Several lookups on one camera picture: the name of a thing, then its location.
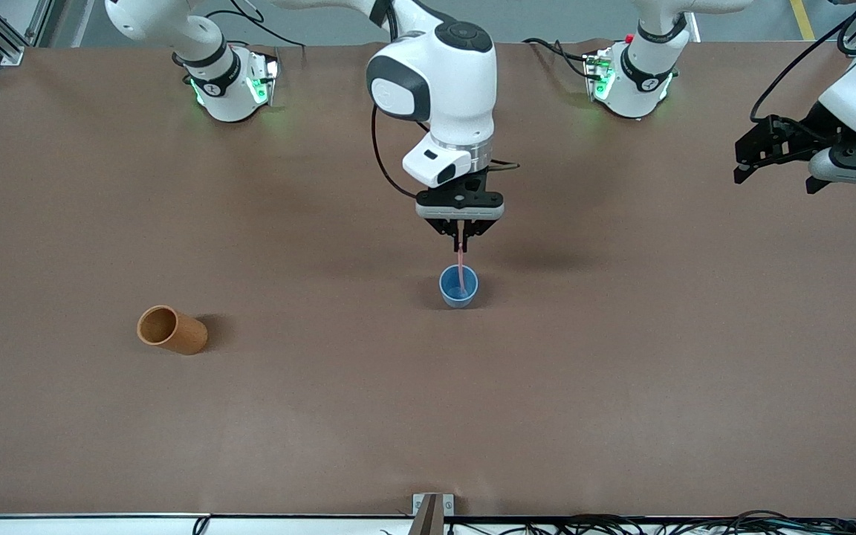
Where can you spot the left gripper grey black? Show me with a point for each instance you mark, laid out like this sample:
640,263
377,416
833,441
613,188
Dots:
814,128

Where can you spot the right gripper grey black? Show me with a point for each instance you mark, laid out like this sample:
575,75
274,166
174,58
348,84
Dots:
460,227

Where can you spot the blue cup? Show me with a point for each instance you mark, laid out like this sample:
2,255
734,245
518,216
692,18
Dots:
450,288

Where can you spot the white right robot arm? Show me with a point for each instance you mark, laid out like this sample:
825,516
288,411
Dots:
435,82

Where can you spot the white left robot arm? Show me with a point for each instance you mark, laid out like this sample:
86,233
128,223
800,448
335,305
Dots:
643,74

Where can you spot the orange cylindrical cup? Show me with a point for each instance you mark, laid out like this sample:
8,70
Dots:
186,338

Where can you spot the brown table mat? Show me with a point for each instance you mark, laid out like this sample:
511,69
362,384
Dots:
428,409

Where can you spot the metal bracket with post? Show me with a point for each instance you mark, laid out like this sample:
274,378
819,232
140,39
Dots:
428,520

